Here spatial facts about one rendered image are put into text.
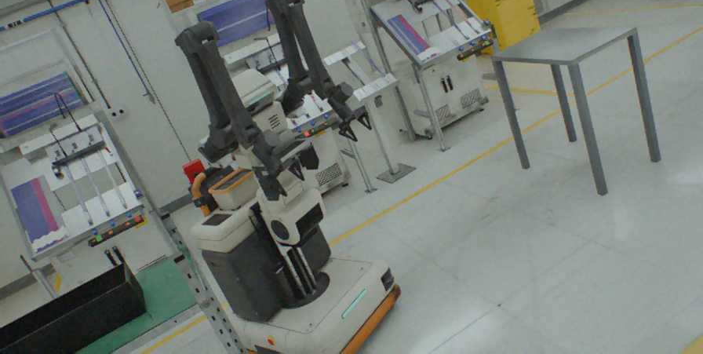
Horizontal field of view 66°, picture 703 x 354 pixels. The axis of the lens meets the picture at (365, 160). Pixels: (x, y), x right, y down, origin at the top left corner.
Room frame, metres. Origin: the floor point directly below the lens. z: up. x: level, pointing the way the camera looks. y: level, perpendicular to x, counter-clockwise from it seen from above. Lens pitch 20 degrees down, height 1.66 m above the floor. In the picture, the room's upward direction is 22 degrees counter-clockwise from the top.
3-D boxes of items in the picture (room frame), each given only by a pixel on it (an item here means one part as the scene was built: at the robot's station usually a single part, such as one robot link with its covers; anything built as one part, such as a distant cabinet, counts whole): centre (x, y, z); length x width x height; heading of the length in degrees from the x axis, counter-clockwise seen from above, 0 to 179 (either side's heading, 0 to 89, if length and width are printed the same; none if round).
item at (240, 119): (1.90, 0.35, 1.40); 0.11 x 0.06 x 0.43; 136
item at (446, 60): (4.61, -0.86, 0.65); 1.01 x 0.73 x 1.29; 19
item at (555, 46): (2.99, -1.26, 0.40); 0.70 x 0.45 x 0.80; 16
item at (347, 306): (2.37, 0.52, 0.16); 0.67 x 0.64 x 0.25; 45
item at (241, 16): (4.22, 0.49, 1.52); 0.51 x 0.13 x 0.27; 109
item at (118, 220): (3.69, 1.89, 0.66); 1.01 x 0.73 x 1.31; 19
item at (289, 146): (2.17, 0.32, 0.99); 0.28 x 0.16 x 0.22; 135
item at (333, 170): (4.32, 0.59, 0.31); 0.70 x 0.65 x 0.62; 109
